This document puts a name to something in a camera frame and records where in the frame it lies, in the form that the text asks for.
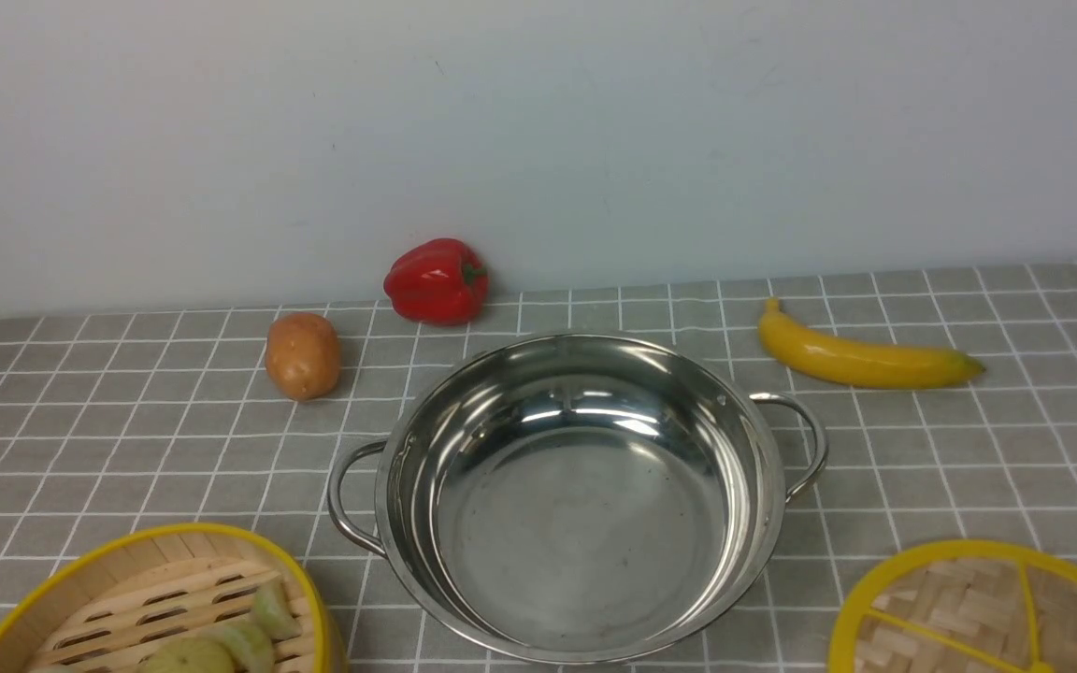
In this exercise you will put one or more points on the red bell pepper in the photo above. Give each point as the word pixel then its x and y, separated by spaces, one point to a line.
pixel 442 282

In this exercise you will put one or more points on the brown potato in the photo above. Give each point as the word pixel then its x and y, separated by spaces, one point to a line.
pixel 303 356

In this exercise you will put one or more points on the yellow woven steamer lid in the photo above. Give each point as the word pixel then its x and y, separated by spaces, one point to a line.
pixel 960 605

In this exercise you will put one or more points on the yellow bamboo steamer basket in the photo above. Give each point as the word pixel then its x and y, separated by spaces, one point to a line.
pixel 120 603

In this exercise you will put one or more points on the pale green round bun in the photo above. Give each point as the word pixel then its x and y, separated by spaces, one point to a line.
pixel 192 654

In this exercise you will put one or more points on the green dumpling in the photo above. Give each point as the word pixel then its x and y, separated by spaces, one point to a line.
pixel 271 610

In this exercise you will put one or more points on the grey checkered tablecloth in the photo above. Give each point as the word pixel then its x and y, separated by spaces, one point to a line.
pixel 123 420

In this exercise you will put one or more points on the stainless steel pot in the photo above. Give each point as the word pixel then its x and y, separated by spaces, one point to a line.
pixel 579 499

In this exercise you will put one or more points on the yellow banana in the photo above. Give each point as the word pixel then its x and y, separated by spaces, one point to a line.
pixel 860 364

